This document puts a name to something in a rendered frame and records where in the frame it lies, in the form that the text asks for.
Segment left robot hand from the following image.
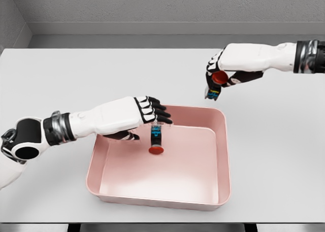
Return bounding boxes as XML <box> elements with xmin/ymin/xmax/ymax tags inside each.
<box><xmin>94</xmin><ymin>96</ymin><xmax>174</xmax><ymax>142</ymax></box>

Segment pink square basket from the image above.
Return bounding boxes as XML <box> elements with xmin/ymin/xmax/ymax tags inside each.
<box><xmin>85</xmin><ymin>104</ymin><xmax>232</xmax><ymax>206</ymax></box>

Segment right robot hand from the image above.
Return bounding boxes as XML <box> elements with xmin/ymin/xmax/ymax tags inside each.
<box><xmin>205</xmin><ymin>43</ymin><xmax>275</xmax><ymax>90</ymax></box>

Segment red-button industrial switch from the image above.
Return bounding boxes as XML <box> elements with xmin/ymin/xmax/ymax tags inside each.
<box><xmin>203</xmin><ymin>70</ymin><xmax>229</xmax><ymax>101</ymax></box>
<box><xmin>148</xmin><ymin>123</ymin><xmax>165</xmax><ymax>155</ymax></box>

